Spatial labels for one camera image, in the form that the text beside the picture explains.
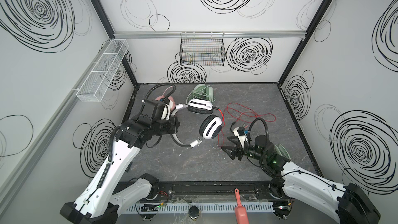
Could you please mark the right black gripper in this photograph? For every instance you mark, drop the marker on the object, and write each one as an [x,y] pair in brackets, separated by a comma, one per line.
[239,149]

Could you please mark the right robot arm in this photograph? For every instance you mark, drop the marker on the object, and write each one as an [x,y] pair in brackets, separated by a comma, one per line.
[346,204]

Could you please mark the clear plastic wall shelf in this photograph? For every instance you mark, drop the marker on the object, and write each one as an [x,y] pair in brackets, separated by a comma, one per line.
[96,84]

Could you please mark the red dustpan brush handle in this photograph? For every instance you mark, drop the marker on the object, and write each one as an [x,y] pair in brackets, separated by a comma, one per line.
[240,210]

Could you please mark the black wire basket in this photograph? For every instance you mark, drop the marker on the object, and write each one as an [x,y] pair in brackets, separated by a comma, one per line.
[202,48]

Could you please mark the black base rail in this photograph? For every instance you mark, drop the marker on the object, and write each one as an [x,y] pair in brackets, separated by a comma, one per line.
[261,190]

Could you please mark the green headphones with cable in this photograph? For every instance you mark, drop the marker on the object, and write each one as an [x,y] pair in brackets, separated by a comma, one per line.
[201,92]

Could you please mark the pink headphones with cable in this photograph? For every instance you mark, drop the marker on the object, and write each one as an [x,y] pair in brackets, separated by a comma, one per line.
[169,100]

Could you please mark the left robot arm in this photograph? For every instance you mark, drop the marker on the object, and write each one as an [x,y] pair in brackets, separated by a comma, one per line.
[99,204]

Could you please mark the black round knob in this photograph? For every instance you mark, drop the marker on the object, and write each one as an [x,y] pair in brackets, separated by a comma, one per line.
[193,212]

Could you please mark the white slotted cable duct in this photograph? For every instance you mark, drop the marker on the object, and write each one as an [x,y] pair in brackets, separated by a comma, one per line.
[180,208]

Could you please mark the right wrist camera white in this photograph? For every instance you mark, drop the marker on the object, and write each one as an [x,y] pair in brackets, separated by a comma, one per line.
[240,133]

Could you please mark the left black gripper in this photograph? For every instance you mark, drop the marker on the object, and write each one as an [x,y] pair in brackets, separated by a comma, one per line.
[173,124]

